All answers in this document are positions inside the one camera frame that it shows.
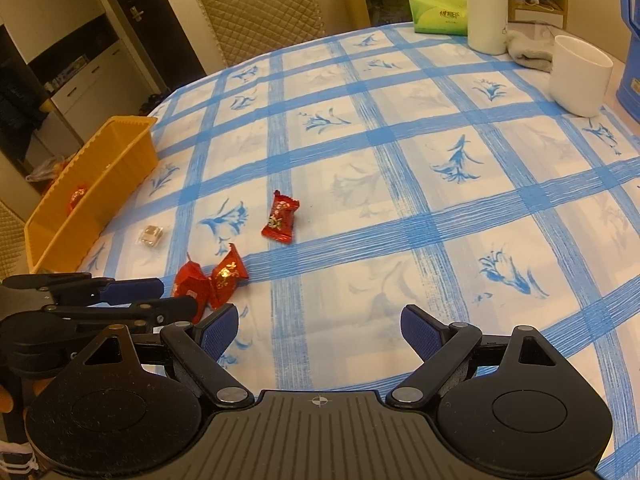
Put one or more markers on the grey cloth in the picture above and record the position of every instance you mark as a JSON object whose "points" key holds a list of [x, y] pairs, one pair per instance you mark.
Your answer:
{"points": [[530, 52]]}

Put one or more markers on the dark wooden door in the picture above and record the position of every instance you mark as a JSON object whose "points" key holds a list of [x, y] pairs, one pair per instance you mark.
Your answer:
{"points": [[155, 35]]}

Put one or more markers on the white thermos bottle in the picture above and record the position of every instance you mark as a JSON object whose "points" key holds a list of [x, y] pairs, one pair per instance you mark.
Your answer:
{"points": [[487, 10]]}

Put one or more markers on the orange plastic tray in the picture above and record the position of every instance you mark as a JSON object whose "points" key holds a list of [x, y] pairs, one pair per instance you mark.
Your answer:
{"points": [[130, 147]]}

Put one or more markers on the beige quilted chair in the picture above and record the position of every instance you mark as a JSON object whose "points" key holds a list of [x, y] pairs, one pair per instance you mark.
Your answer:
{"points": [[260, 10], [10, 240]]}

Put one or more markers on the blue thermos jug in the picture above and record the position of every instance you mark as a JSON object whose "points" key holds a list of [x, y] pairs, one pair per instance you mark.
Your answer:
{"points": [[630, 60]]}

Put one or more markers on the white cabinet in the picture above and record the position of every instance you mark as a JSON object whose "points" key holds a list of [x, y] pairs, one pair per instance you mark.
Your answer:
{"points": [[85, 75]]}

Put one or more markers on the small beige candy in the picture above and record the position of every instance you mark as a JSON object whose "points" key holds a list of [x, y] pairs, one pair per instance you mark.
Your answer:
{"points": [[151, 236]]}

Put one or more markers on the red candy packet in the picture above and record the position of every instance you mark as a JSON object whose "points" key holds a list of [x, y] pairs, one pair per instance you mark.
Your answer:
{"points": [[280, 217], [190, 285], [77, 196], [227, 275]]}

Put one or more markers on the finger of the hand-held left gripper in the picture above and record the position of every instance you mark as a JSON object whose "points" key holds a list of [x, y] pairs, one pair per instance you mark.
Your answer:
{"points": [[135, 288], [165, 310]]}

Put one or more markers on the white cup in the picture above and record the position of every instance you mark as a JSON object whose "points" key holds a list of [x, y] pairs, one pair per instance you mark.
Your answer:
{"points": [[580, 80]]}

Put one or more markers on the blue checked tablecloth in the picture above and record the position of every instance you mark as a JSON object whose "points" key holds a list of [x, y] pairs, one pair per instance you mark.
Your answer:
{"points": [[400, 185]]}

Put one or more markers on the person's left hand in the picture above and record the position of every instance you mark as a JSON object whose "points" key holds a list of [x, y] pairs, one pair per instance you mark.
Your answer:
{"points": [[5, 400]]}

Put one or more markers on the white plastic bag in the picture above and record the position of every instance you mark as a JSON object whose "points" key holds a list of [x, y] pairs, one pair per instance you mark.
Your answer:
{"points": [[47, 169]]}

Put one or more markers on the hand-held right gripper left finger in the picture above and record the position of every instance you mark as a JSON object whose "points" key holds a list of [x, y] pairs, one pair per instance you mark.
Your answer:
{"points": [[220, 332]]}

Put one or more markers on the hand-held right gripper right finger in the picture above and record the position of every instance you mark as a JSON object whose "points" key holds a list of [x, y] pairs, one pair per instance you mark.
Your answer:
{"points": [[422, 332]]}

